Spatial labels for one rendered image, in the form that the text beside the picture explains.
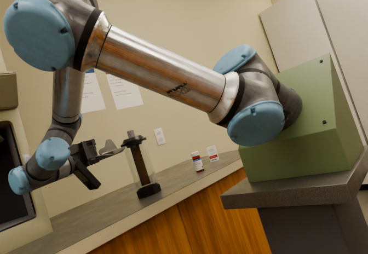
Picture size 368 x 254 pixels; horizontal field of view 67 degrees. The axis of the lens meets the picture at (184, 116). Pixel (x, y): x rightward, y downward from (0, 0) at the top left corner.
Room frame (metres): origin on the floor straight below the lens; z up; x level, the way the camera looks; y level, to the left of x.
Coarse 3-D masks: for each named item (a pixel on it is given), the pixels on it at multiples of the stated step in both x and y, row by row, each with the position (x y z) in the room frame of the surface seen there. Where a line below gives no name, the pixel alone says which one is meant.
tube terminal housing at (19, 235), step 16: (0, 48) 1.00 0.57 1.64; (0, 64) 0.99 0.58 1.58; (0, 112) 0.96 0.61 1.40; (16, 112) 1.00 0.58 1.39; (0, 128) 1.06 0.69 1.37; (16, 128) 0.99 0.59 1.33; (16, 144) 1.00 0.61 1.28; (32, 192) 0.98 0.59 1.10; (32, 224) 0.96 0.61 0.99; (48, 224) 1.00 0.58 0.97; (0, 240) 0.90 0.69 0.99; (16, 240) 0.93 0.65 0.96; (32, 240) 0.96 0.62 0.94
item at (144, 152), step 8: (136, 144) 1.10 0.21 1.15; (144, 144) 1.12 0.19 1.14; (128, 152) 1.10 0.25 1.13; (136, 152) 1.09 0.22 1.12; (144, 152) 1.11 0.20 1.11; (128, 160) 1.11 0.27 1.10; (136, 160) 1.09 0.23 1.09; (144, 160) 1.10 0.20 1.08; (136, 168) 1.09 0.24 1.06; (144, 168) 1.10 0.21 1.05; (152, 168) 1.13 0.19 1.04; (136, 176) 1.10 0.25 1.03; (144, 176) 1.09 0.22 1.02; (152, 176) 1.11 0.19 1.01; (136, 184) 1.11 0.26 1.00; (144, 184) 1.09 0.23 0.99; (152, 184) 1.10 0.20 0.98
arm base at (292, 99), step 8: (280, 88) 0.70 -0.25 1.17; (288, 88) 0.73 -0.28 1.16; (280, 96) 0.70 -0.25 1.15; (288, 96) 0.71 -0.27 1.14; (296, 96) 0.72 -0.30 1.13; (288, 104) 0.70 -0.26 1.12; (296, 104) 0.71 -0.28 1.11; (288, 112) 0.71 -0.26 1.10; (296, 112) 0.71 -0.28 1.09; (288, 120) 0.71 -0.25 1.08
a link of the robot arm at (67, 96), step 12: (96, 0) 0.54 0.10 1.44; (60, 72) 0.65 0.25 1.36; (72, 72) 0.65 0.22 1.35; (84, 72) 0.69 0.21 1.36; (60, 84) 0.67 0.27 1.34; (72, 84) 0.68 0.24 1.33; (60, 96) 0.70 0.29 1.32; (72, 96) 0.71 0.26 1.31; (60, 108) 0.73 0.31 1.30; (72, 108) 0.74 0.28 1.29; (60, 120) 0.76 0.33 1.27; (72, 120) 0.77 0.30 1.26; (72, 132) 0.79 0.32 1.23
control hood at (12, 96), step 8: (0, 72) 0.89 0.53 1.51; (8, 72) 0.90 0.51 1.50; (0, 80) 0.90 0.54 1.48; (8, 80) 0.91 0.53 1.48; (16, 80) 0.93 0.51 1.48; (0, 88) 0.91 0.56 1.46; (8, 88) 0.93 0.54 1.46; (16, 88) 0.95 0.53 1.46; (0, 96) 0.92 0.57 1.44; (8, 96) 0.94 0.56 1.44; (16, 96) 0.96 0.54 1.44; (0, 104) 0.94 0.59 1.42; (8, 104) 0.96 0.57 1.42; (16, 104) 0.98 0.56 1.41
